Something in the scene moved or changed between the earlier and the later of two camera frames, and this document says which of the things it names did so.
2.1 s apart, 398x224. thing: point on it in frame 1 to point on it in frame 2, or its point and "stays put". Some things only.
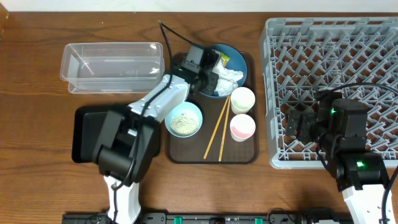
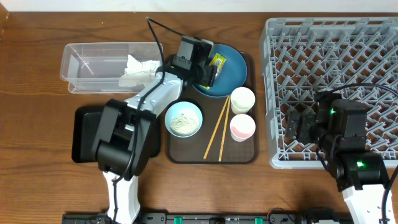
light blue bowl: x=185 y=121 stays put
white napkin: x=227 y=79 to x=137 y=73
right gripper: x=308 y=119 stays put
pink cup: x=242 y=127 stays put
